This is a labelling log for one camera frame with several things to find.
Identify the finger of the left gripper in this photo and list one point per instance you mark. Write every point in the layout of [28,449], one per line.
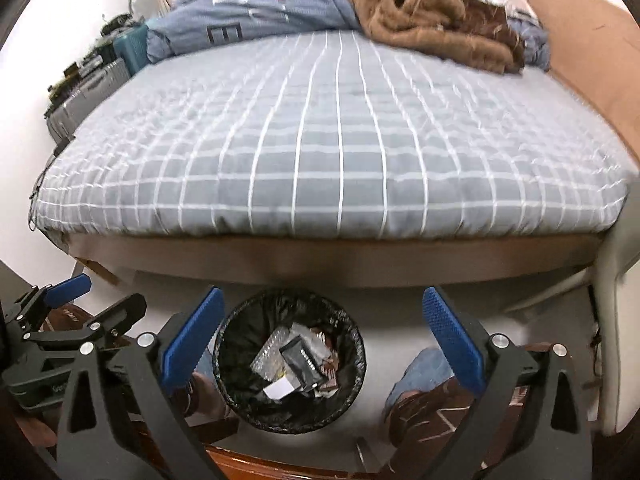
[100,322]
[62,292]

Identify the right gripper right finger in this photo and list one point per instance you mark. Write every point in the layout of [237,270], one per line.
[527,420]

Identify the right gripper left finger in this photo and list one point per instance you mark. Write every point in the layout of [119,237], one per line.
[90,443]

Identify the silver yellow snack wrapper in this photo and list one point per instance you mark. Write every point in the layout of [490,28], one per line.
[269,363]

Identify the black foil pouch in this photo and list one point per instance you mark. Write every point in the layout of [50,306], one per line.
[300,360]

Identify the brown cookie box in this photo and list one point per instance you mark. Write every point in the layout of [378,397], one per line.
[329,368]

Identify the black lined trash bin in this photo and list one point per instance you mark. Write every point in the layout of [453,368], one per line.
[242,334]

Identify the left brown pajama leg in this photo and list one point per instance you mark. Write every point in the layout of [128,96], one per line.
[69,317]

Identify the brown pajama leg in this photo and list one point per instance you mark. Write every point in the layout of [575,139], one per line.
[421,424]
[69,317]

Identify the left blue slipper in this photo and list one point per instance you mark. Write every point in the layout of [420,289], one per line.
[205,397]

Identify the blue slipper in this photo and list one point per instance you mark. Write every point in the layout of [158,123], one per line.
[428,370]
[205,397]

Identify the right brown pajama leg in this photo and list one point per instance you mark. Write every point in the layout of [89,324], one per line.
[421,424]

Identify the right blue slipper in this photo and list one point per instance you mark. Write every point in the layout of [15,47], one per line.
[428,370]

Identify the small white box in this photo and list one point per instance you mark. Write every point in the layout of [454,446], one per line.
[281,388]

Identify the grey suitcase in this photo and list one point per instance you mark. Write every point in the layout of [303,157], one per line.
[63,119]

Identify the grey checked bed sheet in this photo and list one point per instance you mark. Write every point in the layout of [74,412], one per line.
[330,135]

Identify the teal plastic basket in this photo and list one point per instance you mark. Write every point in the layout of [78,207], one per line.
[130,45]

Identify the blue striped duvet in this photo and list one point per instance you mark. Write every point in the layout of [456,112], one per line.
[195,25]

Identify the brown fleece blanket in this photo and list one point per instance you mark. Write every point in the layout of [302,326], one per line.
[468,32]

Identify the wooden bed frame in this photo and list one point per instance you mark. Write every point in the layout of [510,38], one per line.
[596,47]

